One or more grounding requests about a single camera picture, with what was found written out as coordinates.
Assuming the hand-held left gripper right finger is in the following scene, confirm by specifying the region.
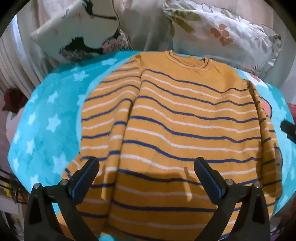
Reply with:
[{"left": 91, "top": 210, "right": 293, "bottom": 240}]
[{"left": 194, "top": 157, "right": 271, "bottom": 241}]

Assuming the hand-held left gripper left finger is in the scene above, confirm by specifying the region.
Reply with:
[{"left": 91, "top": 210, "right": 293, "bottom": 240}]
[{"left": 24, "top": 157, "right": 100, "bottom": 241}]

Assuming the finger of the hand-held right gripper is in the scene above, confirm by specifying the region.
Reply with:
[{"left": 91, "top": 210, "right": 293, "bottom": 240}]
[{"left": 280, "top": 120, "right": 296, "bottom": 144}]

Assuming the yellow striped sweater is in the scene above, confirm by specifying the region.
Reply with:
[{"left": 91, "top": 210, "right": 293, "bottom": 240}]
[{"left": 57, "top": 50, "right": 284, "bottom": 241}]

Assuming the turquoise star printed blanket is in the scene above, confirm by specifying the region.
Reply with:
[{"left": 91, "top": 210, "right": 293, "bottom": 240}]
[{"left": 7, "top": 51, "right": 296, "bottom": 241}]

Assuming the dark red cloth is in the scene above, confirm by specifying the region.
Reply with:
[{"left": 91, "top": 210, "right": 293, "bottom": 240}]
[{"left": 2, "top": 88, "right": 28, "bottom": 112}]

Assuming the white floral pillow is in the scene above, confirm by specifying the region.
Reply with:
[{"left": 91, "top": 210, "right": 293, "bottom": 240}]
[{"left": 162, "top": 0, "right": 282, "bottom": 80}]

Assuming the white pleated curtain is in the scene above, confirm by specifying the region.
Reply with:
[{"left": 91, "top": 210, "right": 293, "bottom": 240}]
[{"left": 0, "top": 30, "right": 42, "bottom": 93}]

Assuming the white crane print pillow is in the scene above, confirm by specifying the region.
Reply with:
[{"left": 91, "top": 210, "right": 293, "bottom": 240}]
[{"left": 30, "top": 0, "right": 134, "bottom": 63}]

